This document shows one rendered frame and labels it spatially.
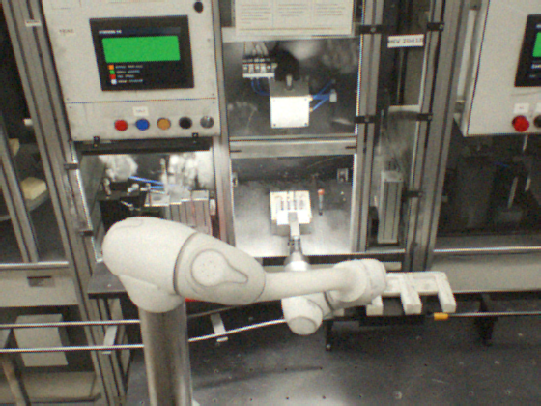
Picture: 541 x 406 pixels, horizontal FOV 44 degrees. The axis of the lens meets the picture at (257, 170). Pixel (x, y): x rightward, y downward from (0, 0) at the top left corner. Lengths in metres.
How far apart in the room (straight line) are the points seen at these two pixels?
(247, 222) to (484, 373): 0.88
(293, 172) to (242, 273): 1.27
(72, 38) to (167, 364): 0.86
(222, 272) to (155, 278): 0.16
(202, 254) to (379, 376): 1.04
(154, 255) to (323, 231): 1.05
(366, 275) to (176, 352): 0.54
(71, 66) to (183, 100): 0.30
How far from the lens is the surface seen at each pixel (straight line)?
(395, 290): 2.15
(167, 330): 1.46
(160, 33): 1.75
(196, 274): 1.24
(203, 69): 1.81
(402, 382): 2.16
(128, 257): 1.35
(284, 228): 2.07
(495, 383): 2.22
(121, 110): 1.89
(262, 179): 2.52
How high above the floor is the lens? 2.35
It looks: 34 degrees down
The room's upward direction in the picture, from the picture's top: 2 degrees counter-clockwise
